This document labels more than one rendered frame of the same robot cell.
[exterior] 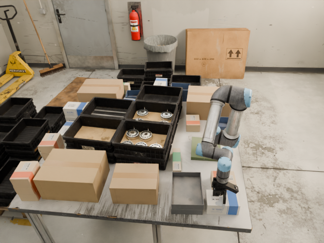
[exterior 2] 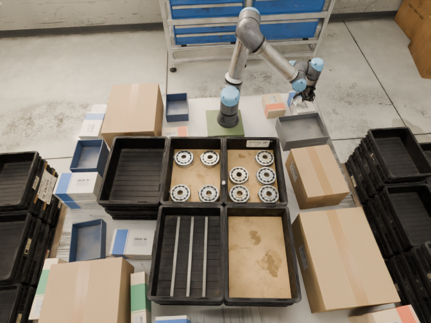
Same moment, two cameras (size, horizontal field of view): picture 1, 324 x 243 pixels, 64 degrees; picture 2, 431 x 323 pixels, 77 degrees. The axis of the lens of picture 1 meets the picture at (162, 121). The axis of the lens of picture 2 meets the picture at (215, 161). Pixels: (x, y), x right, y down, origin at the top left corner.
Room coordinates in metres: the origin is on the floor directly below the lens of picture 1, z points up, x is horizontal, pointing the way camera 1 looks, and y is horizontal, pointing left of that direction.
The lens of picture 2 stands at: (1.87, 0.80, 2.09)
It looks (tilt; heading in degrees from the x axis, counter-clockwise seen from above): 57 degrees down; 258
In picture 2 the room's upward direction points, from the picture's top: 1 degrees counter-clockwise
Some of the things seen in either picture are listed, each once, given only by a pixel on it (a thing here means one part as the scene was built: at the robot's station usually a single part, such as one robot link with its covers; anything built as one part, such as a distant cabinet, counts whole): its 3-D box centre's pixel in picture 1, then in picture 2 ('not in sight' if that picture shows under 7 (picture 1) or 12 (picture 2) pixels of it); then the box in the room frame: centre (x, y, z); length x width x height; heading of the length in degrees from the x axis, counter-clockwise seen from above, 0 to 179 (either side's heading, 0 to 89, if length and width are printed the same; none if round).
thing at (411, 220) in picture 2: not in sight; (404, 222); (0.48, 0.45, 0.31); 0.40 x 0.30 x 0.34; 82
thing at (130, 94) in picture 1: (135, 96); (88, 241); (2.41, 0.27, 0.74); 0.20 x 0.15 x 0.07; 88
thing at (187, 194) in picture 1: (186, 189); (301, 129); (1.11, -0.14, 0.78); 0.27 x 0.20 x 0.05; 176
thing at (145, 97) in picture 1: (159, 99); (137, 173); (2.12, 0.01, 0.87); 0.40 x 0.30 x 0.11; 76
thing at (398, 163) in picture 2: not in sight; (383, 167); (0.43, 0.05, 0.37); 0.40 x 0.30 x 0.45; 82
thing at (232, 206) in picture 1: (222, 202); (300, 105); (1.02, -0.36, 0.75); 0.20 x 0.12 x 0.09; 85
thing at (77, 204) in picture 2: not in sight; (86, 195); (2.43, 0.01, 0.75); 0.20 x 0.12 x 0.09; 170
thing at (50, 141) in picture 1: (50, 142); not in sight; (1.60, 0.90, 0.81); 0.16 x 0.12 x 0.07; 177
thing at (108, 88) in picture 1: (101, 94); (88, 315); (2.38, 0.61, 0.80); 0.40 x 0.30 x 0.20; 83
